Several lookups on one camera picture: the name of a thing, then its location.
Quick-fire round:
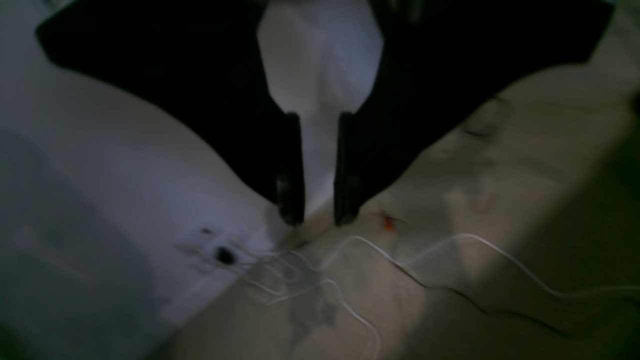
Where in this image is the white cable on floor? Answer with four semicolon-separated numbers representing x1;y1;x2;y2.
240;232;640;360

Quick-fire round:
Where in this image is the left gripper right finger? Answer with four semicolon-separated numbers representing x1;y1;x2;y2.
333;0;616;226

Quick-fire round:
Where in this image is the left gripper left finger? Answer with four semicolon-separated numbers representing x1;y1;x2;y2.
36;0;306;227

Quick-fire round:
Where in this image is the black cable on floor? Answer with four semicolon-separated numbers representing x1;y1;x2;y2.
390;260;576;338

